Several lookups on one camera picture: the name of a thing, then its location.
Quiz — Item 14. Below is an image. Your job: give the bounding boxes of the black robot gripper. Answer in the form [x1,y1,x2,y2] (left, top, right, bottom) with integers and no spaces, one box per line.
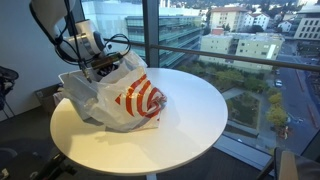
[82,52,123,84]

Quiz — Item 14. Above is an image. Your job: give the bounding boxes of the white plastic bag red stripes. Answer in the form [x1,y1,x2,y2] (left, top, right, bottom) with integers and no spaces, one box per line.
[63,49,168,133]

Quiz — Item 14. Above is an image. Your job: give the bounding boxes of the white plastic storage box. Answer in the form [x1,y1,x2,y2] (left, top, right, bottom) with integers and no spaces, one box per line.
[58,70,101,121]

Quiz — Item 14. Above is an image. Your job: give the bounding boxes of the pale crumpled material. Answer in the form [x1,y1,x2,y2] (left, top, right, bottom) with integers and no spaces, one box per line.
[52,90,66,107]

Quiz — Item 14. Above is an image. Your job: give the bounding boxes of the brown cardboard box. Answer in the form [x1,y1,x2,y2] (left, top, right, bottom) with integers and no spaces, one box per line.
[34,83,63,116]

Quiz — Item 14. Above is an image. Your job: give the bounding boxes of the dark vertical window mullion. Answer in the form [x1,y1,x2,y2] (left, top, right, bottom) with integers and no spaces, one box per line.
[142,0,160,69]

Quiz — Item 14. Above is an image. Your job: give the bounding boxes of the black office chair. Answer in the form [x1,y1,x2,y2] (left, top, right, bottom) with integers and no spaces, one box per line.
[0,65,20,119]

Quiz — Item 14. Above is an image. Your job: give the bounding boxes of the glass office building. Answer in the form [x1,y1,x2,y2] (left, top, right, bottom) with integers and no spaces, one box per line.
[81,1,204,68]

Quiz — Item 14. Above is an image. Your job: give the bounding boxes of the black tripod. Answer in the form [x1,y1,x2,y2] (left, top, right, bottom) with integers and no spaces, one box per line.
[29,153,78,180]

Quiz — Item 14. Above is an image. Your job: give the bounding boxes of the metal window railing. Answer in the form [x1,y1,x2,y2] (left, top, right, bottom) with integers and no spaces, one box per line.
[103,37,320,73]

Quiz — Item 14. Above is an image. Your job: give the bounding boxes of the orange roofed building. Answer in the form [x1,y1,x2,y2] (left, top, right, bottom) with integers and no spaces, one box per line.
[209,5,249,33]

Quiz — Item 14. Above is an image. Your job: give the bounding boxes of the cream low building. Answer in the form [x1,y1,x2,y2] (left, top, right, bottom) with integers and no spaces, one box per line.
[198,32,286,73]

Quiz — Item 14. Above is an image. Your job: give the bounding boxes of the yellow-green tree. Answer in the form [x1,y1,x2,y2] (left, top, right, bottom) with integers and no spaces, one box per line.
[266,105,289,128]

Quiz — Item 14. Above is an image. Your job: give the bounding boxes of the wooden armrest chair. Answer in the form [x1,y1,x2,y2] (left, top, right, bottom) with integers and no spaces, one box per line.
[256,146,320,180]

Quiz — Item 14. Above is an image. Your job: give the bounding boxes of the beige gridded building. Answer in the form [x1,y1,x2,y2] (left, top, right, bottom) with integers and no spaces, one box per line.
[293,13,320,42]

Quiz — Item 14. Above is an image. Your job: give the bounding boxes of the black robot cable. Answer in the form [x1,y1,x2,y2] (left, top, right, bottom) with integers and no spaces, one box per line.
[29,0,133,73]

